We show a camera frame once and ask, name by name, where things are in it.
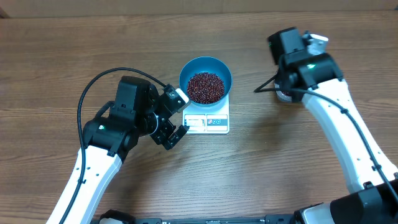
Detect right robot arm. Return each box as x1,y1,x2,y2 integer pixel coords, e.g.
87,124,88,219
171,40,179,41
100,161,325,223
274,50,397,223

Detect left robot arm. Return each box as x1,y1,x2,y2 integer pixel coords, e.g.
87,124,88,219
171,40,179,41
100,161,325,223
48,76,190,223

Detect red beans in bowl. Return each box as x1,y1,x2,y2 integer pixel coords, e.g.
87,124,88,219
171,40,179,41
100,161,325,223
187,72,224,104

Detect blue metal bowl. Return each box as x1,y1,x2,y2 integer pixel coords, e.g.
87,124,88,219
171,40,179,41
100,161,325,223
179,57,233,105

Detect white digital kitchen scale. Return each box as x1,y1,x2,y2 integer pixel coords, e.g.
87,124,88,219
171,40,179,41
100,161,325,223
182,95,230,134

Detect red adzuki beans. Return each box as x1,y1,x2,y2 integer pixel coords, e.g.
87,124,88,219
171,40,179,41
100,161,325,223
282,91,291,96

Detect clear plastic container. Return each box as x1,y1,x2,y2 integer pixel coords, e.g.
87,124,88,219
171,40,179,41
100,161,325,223
276,90,292,103

